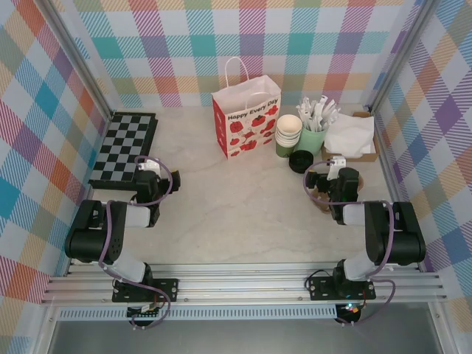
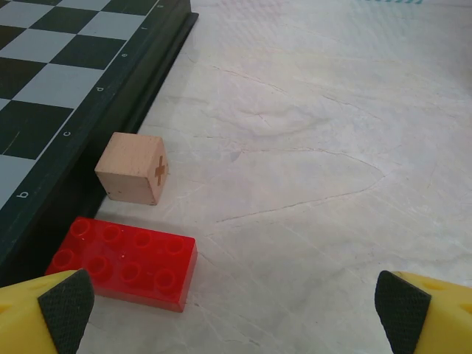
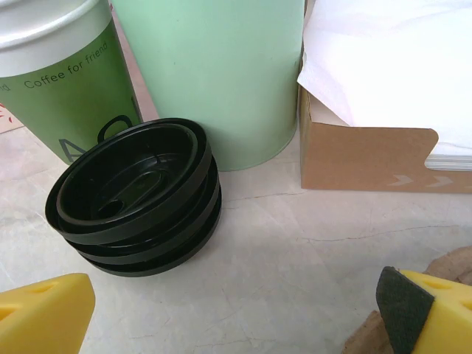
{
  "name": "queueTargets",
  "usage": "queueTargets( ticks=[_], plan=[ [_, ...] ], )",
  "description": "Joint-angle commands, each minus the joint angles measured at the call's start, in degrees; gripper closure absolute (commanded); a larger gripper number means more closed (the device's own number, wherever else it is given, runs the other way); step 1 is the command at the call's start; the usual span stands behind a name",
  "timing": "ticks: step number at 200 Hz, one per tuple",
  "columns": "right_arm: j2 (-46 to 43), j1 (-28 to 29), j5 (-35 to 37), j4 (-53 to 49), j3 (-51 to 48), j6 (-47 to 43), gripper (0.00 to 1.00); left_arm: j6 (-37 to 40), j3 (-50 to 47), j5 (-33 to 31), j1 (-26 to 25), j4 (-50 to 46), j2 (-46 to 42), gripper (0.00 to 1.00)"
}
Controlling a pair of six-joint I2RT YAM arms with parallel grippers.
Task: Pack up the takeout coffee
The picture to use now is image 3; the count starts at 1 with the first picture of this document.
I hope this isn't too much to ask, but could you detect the brown pulp cup carrier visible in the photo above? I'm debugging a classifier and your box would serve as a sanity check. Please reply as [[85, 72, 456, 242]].
[[344, 246, 472, 354]]

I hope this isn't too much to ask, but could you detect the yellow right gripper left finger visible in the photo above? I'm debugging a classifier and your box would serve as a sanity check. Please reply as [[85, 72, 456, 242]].
[[0, 272, 96, 354]]

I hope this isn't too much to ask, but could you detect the mint green cylindrical holder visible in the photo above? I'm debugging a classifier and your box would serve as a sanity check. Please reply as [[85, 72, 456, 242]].
[[110, 0, 306, 173]]

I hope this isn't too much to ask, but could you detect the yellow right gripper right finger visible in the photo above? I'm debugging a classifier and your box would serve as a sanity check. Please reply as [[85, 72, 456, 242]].
[[375, 265, 472, 354]]

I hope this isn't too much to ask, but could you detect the black plastic cup lid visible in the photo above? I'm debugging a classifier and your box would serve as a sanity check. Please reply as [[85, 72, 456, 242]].
[[60, 162, 222, 266], [44, 117, 213, 246], [84, 191, 223, 280]]

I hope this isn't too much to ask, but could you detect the brown cardboard napkin box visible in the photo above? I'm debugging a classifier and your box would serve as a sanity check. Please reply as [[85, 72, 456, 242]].
[[298, 86, 472, 195]]

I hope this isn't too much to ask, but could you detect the white paper napkin stack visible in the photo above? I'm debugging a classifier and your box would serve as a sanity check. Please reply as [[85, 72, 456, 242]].
[[296, 0, 472, 173]]

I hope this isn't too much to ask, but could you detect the green paper coffee cup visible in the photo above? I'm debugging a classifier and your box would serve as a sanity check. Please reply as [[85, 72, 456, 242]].
[[0, 14, 145, 167], [0, 0, 99, 44]]

